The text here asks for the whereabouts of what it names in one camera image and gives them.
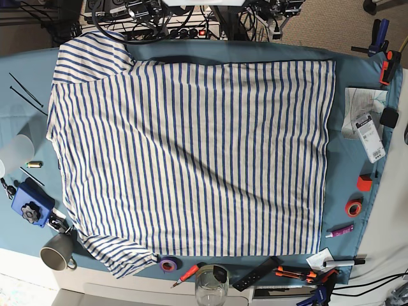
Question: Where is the blue white striped T-shirt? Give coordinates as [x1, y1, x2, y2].
[47, 32, 336, 278]

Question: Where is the purple tape roll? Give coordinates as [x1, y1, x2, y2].
[159, 256, 182, 273]

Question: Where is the black power strip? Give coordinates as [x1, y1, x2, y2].
[149, 27, 211, 40]

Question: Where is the clear drinking glass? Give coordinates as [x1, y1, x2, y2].
[195, 264, 230, 306]

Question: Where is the black remote control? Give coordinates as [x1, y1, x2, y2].
[232, 256, 283, 292]

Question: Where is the orange black utility knife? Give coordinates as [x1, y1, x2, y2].
[273, 266, 317, 284]

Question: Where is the white paper note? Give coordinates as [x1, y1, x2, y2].
[306, 248, 333, 273]

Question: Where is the orange tape roll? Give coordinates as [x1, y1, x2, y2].
[344, 198, 363, 217]

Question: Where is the printed paper sheet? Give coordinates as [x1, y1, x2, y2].
[341, 87, 387, 140]

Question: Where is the red cube block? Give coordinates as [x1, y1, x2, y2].
[356, 174, 372, 192]

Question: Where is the white packaged item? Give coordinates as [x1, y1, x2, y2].
[354, 113, 386, 164]

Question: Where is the purple glue tube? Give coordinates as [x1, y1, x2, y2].
[325, 224, 354, 238]

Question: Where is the white marker pen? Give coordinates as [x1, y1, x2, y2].
[323, 259, 366, 268]

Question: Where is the small brass battery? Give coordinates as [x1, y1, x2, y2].
[25, 161, 43, 168]

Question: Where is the grey ceramic mug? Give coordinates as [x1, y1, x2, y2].
[40, 233, 77, 272]

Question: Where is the teal table cloth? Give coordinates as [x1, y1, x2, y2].
[0, 40, 404, 284]

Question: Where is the black stick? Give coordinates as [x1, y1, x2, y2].
[19, 167, 45, 187]

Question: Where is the blue bar clamp bottom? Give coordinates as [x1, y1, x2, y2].
[296, 268, 339, 306]

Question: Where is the blue bar clamp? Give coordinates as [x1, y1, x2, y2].
[351, 18, 390, 57]
[296, 268, 339, 306]

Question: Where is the blue box with black knob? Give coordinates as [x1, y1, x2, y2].
[11, 182, 55, 228]

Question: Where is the frosted plastic cup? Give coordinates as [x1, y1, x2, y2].
[1, 135, 35, 177]

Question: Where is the black square pad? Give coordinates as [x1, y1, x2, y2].
[380, 107, 399, 129]

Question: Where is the blue bar clamp top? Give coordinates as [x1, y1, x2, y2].
[351, 18, 390, 57]

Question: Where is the orange black clamp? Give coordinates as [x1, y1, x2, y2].
[379, 50, 401, 85]

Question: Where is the orange handled screwdriver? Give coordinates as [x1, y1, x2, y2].
[171, 262, 206, 288]

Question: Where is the long black cable tie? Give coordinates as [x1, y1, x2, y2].
[9, 72, 44, 108]

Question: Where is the short black cable tie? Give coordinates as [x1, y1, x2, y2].
[10, 86, 48, 116]

